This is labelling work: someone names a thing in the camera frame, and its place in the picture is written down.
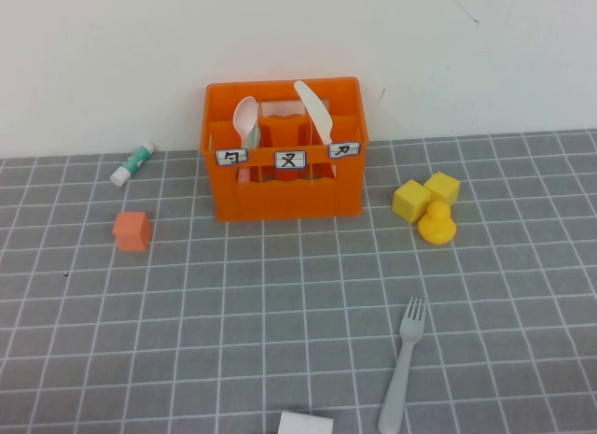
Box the grey plastic fork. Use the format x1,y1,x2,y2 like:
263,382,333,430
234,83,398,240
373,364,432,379
377,297,427,434

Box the orange plastic cutlery holder crate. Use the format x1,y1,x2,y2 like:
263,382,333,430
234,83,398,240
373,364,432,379
199,77,370,223

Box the white plastic knife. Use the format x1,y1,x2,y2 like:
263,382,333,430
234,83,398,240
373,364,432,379
293,80,334,148

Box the pale pink plastic spoon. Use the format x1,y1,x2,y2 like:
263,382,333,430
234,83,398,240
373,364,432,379
232,96,259,186

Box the yellow foam cube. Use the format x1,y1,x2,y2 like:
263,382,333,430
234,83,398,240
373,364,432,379
423,171,462,205
392,179,433,224

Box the yellow rubber duck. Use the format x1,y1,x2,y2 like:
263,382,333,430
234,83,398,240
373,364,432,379
417,200,457,245

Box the orange foam block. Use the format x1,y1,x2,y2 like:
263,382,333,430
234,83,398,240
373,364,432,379
111,212,152,253

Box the white green glue stick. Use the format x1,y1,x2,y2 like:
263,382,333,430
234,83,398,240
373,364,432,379
109,142,157,187

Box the white block at edge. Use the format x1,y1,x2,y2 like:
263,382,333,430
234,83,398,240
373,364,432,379
278,410,335,434

